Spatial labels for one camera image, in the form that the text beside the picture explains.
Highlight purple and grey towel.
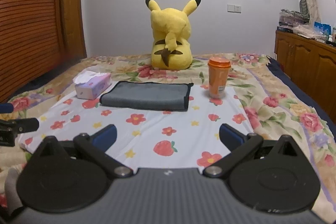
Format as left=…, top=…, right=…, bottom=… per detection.
left=100, top=81, right=193, bottom=112

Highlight floral bed quilt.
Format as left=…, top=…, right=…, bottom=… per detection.
left=1, top=53, right=335, bottom=222

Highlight white strawberry print cloth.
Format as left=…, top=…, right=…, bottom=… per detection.
left=18, top=85, right=252, bottom=169

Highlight purple tissue box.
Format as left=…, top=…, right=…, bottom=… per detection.
left=73, top=71, right=110, bottom=100

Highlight orange lidded cup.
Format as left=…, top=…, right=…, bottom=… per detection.
left=208, top=57, right=231, bottom=98

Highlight wooden sideboard cabinet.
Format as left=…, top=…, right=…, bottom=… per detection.
left=274, top=31, right=336, bottom=121

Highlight yellow Pikachu plush toy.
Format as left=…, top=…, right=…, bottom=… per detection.
left=145, top=0, right=201, bottom=71

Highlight stack of folded clothes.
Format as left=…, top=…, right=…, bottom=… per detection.
left=277, top=9, right=310, bottom=34

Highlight small bottles on cabinet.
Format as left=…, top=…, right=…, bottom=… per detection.
left=325, top=27, right=336, bottom=47

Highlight blue printed box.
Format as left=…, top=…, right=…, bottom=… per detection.
left=314, top=22, right=331, bottom=36

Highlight white wall switch plate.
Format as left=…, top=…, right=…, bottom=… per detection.
left=227, top=4, right=242, bottom=14

